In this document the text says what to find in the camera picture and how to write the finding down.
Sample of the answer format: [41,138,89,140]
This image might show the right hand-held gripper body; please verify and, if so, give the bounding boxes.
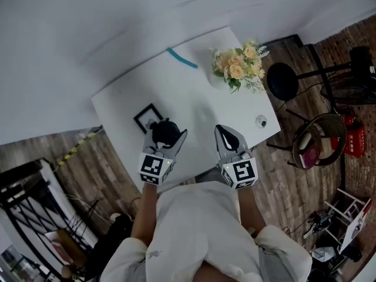
[216,150,259,190]

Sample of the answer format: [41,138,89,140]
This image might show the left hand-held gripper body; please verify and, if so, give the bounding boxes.
[137,150,176,185]

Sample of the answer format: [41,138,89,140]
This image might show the black round object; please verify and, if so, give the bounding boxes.
[149,117,180,148]

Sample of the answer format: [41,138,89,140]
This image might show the person's left forearm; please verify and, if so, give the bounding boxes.
[130,183,160,248]

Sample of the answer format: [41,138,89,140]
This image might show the person's right forearm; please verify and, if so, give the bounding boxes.
[236,186,267,238]

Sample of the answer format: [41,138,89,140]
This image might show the white table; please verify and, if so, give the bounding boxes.
[90,25,282,194]

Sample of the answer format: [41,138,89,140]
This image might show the small white cushion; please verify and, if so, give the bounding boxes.
[298,132,313,151]

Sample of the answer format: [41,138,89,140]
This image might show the white vase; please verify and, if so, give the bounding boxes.
[207,66,233,90]

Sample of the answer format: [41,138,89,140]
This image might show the dark red book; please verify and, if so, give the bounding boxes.
[299,144,323,169]

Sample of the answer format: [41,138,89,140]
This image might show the black backpack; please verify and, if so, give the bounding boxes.
[102,213,135,264]

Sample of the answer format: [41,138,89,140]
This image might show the black standing fan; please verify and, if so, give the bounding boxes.
[266,46,376,106]

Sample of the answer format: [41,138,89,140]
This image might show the yellow black hazard tape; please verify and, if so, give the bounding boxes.
[57,130,98,167]

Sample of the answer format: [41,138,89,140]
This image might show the yellow flower bouquet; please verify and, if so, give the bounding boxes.
[209,39,271,95]

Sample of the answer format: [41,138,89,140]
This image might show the person's white shirt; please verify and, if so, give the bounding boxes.
[99,180,313,282]

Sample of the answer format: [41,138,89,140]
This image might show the teal strip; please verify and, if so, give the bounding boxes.
[166,47,199,69]

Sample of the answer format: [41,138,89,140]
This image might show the black blue gear bundle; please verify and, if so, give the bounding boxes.
[304,211,333,240]

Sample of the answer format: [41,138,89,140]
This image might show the brown wicker chair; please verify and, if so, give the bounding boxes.
[266,108,348,170]

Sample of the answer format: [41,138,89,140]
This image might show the red fire extinguisher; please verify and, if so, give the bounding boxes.
[342,113,364,127]

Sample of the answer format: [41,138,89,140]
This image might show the red fire extinguisher box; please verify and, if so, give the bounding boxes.
[330,125,367,159]

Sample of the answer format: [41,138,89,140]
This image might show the light blue cloth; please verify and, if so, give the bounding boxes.
[311,246,337,263]

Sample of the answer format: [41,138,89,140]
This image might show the white rack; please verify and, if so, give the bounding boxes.
[324,188,372,256]

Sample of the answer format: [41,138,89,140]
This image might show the black stair railing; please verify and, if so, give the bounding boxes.
[0,157,100,276]

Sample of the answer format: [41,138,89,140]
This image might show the black picture frame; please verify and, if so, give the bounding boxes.
[133,103,164,135]

